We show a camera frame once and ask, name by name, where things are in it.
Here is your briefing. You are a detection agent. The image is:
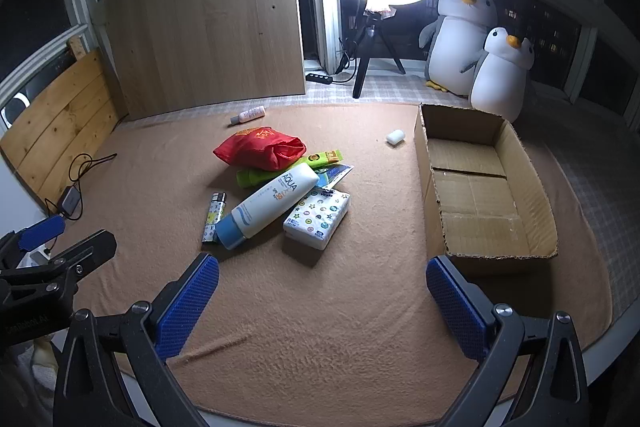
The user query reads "black power cable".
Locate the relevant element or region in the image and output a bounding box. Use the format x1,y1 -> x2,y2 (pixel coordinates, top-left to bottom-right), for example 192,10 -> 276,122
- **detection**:
335,37 -> 361,82

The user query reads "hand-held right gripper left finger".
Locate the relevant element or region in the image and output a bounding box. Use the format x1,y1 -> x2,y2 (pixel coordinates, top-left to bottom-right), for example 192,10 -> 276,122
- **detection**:
52,253 -> 221,427

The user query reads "pine plank board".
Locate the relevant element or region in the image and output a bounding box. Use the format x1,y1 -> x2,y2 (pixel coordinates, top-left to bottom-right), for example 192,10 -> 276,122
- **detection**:
0,49 -> 120,210

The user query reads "large wooden panel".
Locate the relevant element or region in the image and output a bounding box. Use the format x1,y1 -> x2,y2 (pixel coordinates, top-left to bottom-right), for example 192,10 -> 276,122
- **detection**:
102,0 -> 307,122

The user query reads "thin black adapter cable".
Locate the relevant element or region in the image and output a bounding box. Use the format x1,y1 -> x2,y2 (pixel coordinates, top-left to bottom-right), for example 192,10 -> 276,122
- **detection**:
44,153 -> 118,218

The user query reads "brown blanket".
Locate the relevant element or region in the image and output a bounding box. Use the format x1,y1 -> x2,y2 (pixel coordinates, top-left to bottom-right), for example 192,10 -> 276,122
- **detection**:
47,103 -> 613,413

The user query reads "patterned lighter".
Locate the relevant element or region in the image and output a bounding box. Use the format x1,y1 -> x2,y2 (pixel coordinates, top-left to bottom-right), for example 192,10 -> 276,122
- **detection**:
201,192 -> 227,247

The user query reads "grey power adapter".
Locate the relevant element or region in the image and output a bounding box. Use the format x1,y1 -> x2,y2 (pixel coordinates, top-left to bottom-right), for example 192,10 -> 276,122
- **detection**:
59,187 -> 83,220

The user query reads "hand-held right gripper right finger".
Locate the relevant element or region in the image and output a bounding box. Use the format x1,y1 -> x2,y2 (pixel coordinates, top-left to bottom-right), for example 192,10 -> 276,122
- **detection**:
425,255 -> 591,427

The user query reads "white sunscreen bottle blue cap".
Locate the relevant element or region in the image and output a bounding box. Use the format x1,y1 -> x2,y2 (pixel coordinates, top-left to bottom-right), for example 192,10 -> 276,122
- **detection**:
215,163 -> 320,251

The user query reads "blue foil packet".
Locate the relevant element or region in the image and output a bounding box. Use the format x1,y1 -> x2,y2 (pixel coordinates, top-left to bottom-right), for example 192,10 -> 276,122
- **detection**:
315,163 -> 355,190

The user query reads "red fabric pouch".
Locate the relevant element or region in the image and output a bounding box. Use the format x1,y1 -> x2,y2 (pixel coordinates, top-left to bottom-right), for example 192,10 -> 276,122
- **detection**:
213,127 -> 307,172

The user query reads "brown cardboard box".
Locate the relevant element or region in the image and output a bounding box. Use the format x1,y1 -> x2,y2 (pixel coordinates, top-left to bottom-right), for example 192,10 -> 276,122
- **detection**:
414,103 -> 559,278

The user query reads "small penguin plush toy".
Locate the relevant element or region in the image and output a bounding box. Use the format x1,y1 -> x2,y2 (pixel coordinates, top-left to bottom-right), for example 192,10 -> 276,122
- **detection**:
470,27 -> 536,124

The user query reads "green tube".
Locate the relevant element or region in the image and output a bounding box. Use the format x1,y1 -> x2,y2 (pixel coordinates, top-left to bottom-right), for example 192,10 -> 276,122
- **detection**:
236,149 -> 346,188

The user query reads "large penguin plush toy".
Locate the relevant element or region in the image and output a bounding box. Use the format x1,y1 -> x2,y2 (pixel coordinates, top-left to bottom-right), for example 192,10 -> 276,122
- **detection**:
419,0 -> 501,96

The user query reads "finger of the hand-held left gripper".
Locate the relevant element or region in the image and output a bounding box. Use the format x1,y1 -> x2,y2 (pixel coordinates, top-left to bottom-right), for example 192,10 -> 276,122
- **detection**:
0,214 -> 66,270
0,230 -> 118,288

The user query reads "patterned tissue pack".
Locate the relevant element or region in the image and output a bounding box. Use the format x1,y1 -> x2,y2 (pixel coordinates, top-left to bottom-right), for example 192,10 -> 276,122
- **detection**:
283,187 -> 351,252

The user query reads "small pink bottle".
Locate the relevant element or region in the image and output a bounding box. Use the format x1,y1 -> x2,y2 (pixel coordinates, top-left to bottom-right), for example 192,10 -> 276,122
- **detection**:
230,105 -> 267,126

